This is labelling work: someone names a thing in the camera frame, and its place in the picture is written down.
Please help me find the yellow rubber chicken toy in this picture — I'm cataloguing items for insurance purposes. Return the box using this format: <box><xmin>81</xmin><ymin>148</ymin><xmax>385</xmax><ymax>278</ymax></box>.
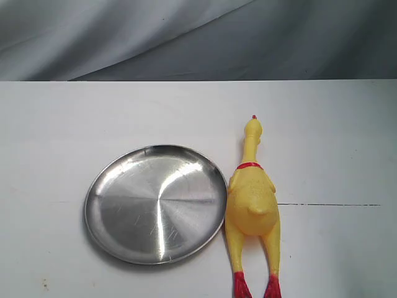
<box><xmin>225</xmin><ymin>115</ymin><xmax>282</xmax><ymax>297</ymax></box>

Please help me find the round stainless steel plate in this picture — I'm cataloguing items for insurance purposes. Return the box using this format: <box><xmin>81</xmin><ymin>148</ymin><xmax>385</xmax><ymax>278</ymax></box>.
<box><xmin>83</xmin><ymin>145</ymin><xmax>227</xmax><ymax>265</ymax></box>

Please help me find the grey backdrop cloth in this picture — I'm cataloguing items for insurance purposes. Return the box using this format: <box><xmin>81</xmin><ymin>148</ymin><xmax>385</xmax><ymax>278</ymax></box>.
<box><xmin>1</xmin><ymin>1</ymin><xmax>396</xmax><ymax>81</ymax></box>

